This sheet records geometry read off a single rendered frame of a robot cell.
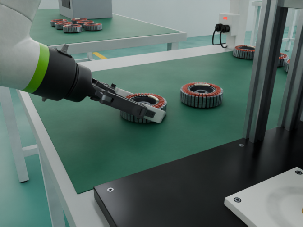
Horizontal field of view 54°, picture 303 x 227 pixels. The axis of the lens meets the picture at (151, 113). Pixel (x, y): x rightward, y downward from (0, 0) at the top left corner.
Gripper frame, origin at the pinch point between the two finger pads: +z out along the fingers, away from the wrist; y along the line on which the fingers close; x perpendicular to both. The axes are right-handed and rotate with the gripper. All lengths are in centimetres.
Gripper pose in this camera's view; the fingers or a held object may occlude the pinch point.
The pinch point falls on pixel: (142, 106)
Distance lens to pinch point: 70.9
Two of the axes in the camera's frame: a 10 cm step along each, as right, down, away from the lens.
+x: -4.1, 9.0, 1.1
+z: 7.2, 2.5, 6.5
